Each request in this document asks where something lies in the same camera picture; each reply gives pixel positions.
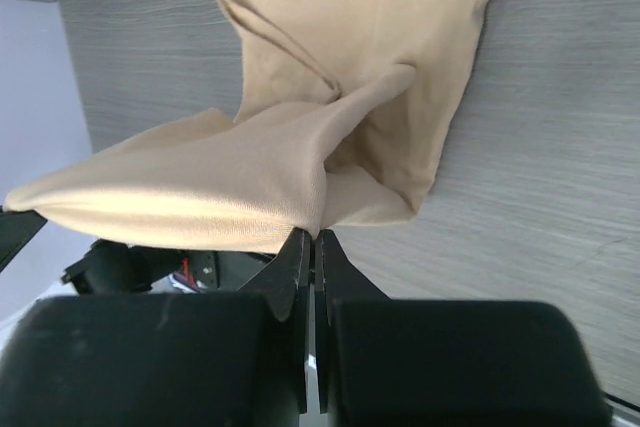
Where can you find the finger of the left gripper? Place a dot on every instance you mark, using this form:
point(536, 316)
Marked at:
point(16, 231)

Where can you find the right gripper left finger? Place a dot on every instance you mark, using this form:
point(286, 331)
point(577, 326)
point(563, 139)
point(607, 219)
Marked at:
point(224, 358)

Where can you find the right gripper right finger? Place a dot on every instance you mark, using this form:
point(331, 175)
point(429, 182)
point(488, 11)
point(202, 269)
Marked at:
point(406, 362)

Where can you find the beige t shirt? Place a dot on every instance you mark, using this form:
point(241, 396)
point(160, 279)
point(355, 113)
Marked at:
point(346, 106)

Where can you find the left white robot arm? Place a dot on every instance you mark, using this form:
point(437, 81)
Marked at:
point(112, 267)

